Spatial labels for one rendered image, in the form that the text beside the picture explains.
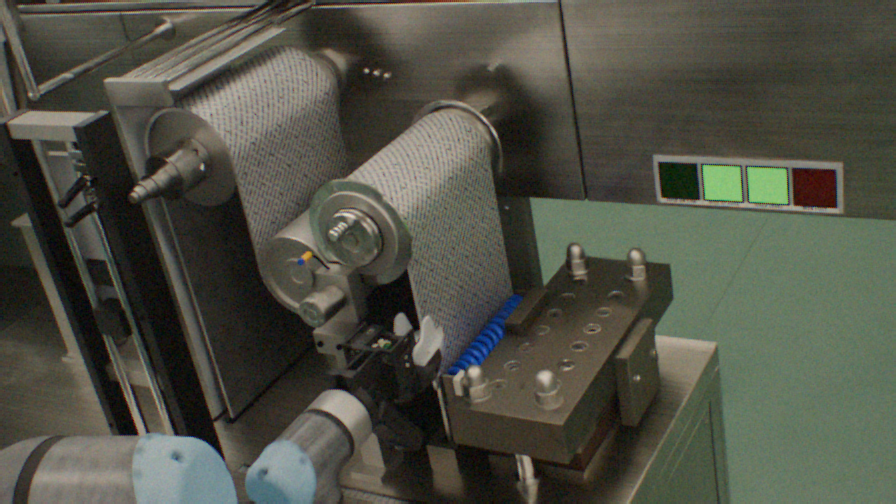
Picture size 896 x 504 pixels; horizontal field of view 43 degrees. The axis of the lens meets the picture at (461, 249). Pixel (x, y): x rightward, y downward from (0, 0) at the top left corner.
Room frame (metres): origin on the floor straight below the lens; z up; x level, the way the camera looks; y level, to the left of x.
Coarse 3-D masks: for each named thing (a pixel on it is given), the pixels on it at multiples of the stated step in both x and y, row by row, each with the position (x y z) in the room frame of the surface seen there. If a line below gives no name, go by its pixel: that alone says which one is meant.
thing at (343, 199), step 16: (448, 112) 1.50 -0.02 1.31; (352, 192) 1.29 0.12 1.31; (336, 208) 1.30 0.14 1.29; (368, 208) 1.27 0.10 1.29; (320, 224) 1.32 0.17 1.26; (384, 224) 1.26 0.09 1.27; (384, 240) 1.27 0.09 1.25; (336, 256) 1.31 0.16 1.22; (384, 256) 1.27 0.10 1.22; (368, 272) 1.29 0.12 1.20
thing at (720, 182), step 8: (704, 168) 1.38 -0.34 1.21; (712, 168) 1.37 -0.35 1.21; (720, 168) 1.37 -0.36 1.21; (728, 168) 1.36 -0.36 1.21; (736, 168) 1.36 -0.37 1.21; (704, 176) 1.38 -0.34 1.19; (712, 176) 1.37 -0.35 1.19; (720, 176) 1.37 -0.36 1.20; (728, 176) 1.36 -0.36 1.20; (736, 176) 1.36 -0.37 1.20; (704, 184) 1.38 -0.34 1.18; (712, 184) 1.38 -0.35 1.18; (720, 184) 1.37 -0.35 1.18; (728, 184) 1.36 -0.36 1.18; (736, 184) 1.36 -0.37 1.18; (712, 192) 1.38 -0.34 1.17; (720, 192) 1.37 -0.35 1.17; (728, 192) 1.36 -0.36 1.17; (736, 192) 1.36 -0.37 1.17; (728, 200) 1.36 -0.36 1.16; (736, 200) 1.36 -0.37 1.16
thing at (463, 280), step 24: (480, 216) 1.42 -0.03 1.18; (456, 240) 1.36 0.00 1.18; (480, 240) 1.41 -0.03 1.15; (432, 264) 1.30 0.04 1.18; (456, 264) 1.35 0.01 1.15; (480, 264) 1.40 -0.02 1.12; (504, 264) 1.45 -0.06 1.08; (432, 288) 1.29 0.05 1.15; (456, 288) 1.34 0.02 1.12; (480, 288) 1.39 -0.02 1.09; (504, 288) 1.44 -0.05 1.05; (432, 312) 1.28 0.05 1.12; (456, 312) 1.33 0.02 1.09; (480, 312) 1.38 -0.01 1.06; (456, 336) 1.32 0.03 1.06; (456, 360) 1.31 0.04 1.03
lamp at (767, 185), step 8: (752, 168) 1.35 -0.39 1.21; (760, 168) 1.34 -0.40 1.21; (768, 168) 1.33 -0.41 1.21; (752, 176) 1.35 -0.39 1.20; (760, 176) 1.34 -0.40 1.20; (768, 176) 1.33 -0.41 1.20; (776, 176) 1.33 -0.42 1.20; (784, 176) 1.32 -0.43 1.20; (752, 184) 1.35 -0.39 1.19; (760, 184) 1.34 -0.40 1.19; (768, 184) 1.33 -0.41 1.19; (776, 184) 1.33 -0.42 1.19; (784, 184) 1.32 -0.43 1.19; (752, 192) 1.35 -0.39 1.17; (760, 192) 1.34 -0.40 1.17; (768, 192) 1.33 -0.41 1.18; (776, 192) 1.33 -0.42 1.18; (784, 192) 1.32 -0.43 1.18; (752, 200) 1.35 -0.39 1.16; (760, 200) 1.34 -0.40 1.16; (768, 200) 1.34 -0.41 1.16; (776, 200) 1.33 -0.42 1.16; (784, 200) 1.32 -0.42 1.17
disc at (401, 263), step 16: (320, 192) 1.31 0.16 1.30; (336, 192) 1.30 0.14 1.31; (368, 192) 1.28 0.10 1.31; (320, 208) 1.32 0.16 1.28; (384, 208) 1.27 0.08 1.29; (400, 224) 1.26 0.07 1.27; (320, 240) 1.32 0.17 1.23; (400, 240) 1.26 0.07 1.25; (400, 256) 1.26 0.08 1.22; (384, 272) 1.28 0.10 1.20; (400, 272) 1.26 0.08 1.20
